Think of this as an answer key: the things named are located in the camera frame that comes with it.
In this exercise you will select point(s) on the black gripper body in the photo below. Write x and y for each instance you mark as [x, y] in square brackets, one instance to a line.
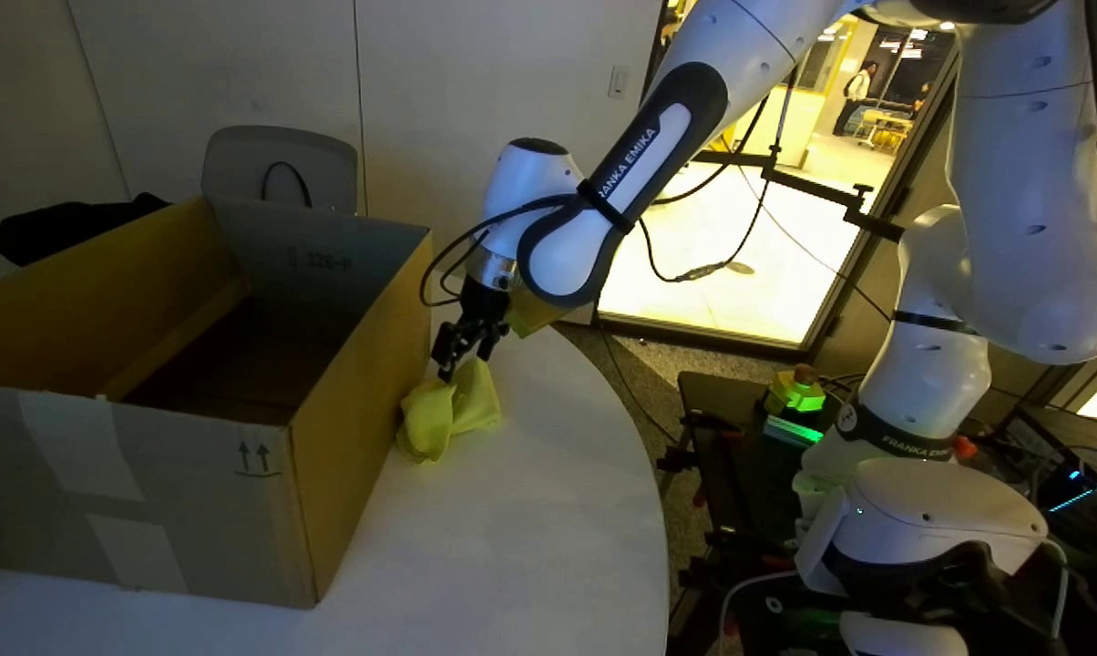
[481, 314]

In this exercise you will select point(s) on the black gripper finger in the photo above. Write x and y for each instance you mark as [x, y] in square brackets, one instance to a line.
[491, 341]
[450, 349]

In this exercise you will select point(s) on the yellow cloth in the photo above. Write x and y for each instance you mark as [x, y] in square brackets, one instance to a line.
[441, 410]

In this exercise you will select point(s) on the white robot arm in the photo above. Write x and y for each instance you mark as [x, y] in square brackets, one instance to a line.
[1005, 264]

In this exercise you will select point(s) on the black cloth bundle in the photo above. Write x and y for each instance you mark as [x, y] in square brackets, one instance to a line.
[50, 230]

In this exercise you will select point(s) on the grey chair back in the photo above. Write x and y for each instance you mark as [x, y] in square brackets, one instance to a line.
[281, 166]

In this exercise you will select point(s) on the open cardboard box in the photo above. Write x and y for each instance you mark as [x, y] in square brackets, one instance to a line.
[203, 399]

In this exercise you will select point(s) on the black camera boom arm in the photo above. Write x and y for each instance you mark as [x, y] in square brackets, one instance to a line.
[852, 197]

